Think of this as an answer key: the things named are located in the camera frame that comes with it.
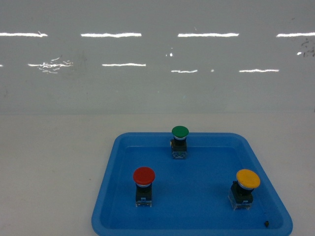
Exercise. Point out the red push button switch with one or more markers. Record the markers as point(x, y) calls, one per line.
point(143, 178)

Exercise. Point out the yellow push button switch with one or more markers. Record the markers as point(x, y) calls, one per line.
point(240, 193)

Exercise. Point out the blue plastic tray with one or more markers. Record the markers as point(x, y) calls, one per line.
point(190, 196)

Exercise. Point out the green push button switch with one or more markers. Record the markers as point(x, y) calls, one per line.
point(179, 142)

